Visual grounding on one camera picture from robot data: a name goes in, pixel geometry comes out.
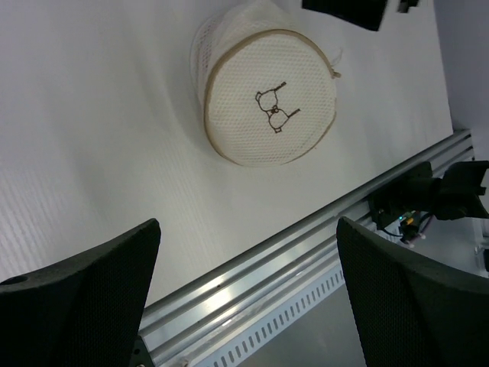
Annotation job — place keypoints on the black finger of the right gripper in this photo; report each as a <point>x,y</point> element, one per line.
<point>367,14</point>

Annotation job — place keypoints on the front aluminium rail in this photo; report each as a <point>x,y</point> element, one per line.
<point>188,325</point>

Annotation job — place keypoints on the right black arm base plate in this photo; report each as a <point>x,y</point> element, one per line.
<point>392,201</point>

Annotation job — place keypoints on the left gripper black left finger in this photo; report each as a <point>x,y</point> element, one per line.
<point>85,310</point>

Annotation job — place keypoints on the white slotted cable duct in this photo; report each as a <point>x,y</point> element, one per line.
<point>276,320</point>

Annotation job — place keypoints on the round white mesh laundry bag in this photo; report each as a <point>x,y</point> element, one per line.
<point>267,92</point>

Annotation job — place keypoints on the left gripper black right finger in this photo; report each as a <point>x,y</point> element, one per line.
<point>410,310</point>

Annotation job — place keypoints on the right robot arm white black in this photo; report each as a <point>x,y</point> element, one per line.
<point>454,196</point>

